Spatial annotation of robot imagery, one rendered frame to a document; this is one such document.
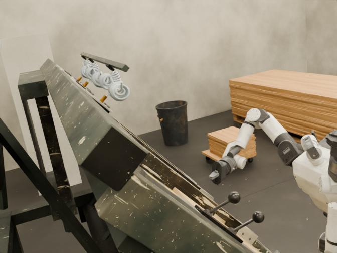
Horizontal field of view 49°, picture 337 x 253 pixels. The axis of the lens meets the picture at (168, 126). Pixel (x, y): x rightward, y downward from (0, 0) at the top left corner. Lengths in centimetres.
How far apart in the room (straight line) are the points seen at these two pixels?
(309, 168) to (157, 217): 107
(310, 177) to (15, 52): 391
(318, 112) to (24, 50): 382
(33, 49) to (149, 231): 424
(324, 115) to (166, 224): 448
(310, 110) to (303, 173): 361
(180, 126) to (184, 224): 511
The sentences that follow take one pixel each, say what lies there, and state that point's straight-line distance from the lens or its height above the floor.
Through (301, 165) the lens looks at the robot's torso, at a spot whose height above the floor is 132.
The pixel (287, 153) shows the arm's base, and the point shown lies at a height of 132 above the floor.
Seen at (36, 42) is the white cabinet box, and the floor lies 195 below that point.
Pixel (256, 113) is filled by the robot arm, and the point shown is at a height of 148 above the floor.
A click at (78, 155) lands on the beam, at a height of 182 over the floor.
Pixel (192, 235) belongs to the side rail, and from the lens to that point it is 84.
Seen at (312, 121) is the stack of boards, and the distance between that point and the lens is 535.
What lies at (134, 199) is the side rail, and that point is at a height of 171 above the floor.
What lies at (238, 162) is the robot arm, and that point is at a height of 125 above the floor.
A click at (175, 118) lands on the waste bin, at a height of 47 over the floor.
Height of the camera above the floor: 205
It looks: 17 degrees down
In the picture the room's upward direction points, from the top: 9 degrees counter-clockwise
